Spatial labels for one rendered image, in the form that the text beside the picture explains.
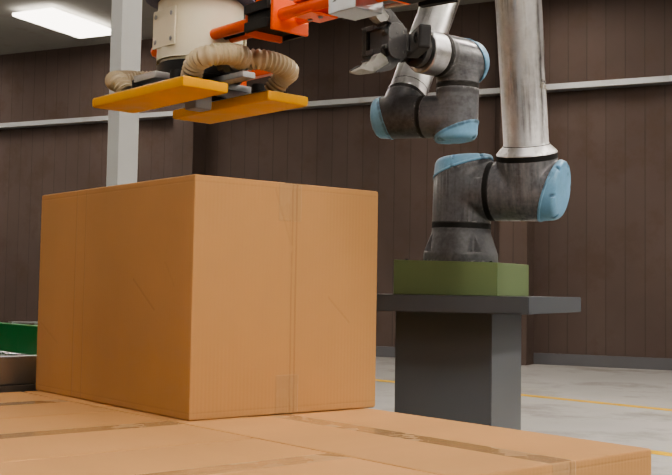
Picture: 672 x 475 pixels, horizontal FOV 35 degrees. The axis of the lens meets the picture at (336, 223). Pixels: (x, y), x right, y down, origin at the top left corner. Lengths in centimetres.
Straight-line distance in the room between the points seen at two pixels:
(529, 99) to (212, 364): 116
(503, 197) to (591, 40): 916
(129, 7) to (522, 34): 354
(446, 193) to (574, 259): 883
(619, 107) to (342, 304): 972
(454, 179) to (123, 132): 327
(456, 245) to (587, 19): 925
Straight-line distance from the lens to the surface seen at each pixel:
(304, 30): 195
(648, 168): 1139
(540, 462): 141
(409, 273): 263
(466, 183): 265
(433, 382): 263
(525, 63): 259
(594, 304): 1142
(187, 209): 176
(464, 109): 221
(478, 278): 257
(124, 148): 569
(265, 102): 206
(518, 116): 260
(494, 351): 259
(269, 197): 183
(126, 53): 578
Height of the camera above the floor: 76
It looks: 4 degrees up
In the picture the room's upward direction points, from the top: 1 degrees clockwise
